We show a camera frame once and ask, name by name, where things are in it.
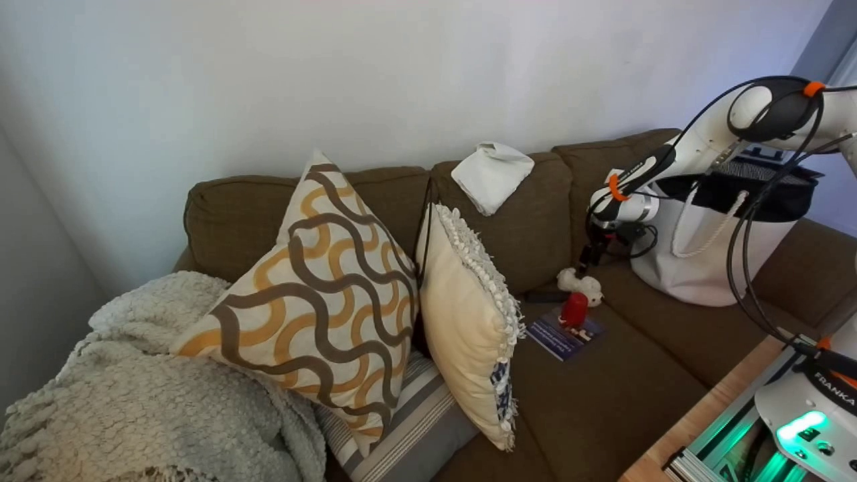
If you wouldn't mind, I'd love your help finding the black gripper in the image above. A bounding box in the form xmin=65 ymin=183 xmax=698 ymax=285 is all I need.
xmin=574 ymin=216 xmax=654 ymax=277

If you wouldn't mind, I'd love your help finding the white plush toy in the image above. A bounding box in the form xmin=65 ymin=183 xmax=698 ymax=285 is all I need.
xmin=556 ymin=265 xmax=604 ymax=311

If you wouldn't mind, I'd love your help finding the brown fabric sofa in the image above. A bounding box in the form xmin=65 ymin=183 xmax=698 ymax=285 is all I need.
xmin=173 ymin=126 xmax=857 ymax=482

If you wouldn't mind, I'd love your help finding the purple printed booklet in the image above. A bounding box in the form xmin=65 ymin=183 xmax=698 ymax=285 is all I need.
xmin=521 ymin=313 xmax=604 ymax=364

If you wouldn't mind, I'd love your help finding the white folded cloth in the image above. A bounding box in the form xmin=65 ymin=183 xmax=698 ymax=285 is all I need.
xmin=446 ymin=141 xmax=538 ymax=218

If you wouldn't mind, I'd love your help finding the cream blue fringed pillow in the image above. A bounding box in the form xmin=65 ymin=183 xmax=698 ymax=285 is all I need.
xmin=414 ymin=200 xmax=527 ymax=454

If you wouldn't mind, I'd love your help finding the wooden table board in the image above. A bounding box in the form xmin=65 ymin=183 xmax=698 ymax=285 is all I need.
xmin=619 ymin=324 xmax=799 ymax=482

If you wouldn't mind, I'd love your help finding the grey striped pillow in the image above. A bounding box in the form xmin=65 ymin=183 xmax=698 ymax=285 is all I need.
xmin=315 ymin=347 xmax=479 ymax=482

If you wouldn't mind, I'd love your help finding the brown yellow wavy pattern pillow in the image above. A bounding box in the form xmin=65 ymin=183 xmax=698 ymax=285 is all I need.
xmin=169 ymin=149 xmax=424 ymax=457

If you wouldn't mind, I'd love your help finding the grey knitted blanket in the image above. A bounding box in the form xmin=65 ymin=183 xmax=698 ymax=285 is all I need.
xmin=0 ymin=267 xmax=330 ymax=482

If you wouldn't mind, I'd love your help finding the white black rope-handled basket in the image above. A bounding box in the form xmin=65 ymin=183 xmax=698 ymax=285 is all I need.
xmin=627 ymin=147 xmax=825 ymax=311

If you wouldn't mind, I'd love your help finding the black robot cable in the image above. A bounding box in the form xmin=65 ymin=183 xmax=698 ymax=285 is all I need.
xmin=670 ymin=71 xmax=857 ymax=360

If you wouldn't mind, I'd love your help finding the aluminium frame with green light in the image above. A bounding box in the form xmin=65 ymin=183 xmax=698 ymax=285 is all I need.
xmin=666 ymin=331 xmax=857 ymax=482

